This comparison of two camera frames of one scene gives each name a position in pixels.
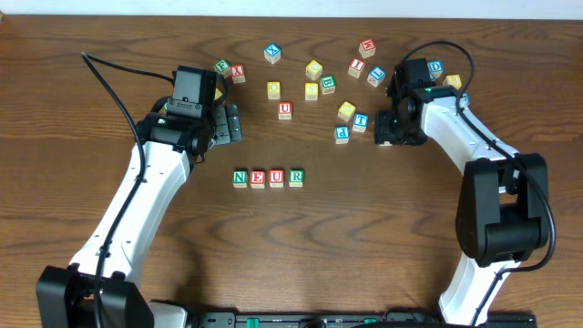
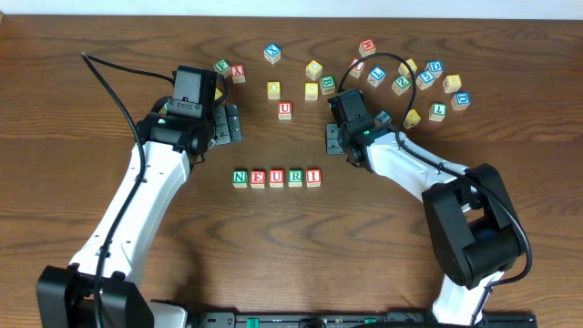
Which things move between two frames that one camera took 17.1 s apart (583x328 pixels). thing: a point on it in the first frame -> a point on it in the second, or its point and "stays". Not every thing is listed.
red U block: (276, 178) stays
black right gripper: (383, 129) -> (332, 139)
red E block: (258, 179) stays
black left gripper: (226, 123) stays
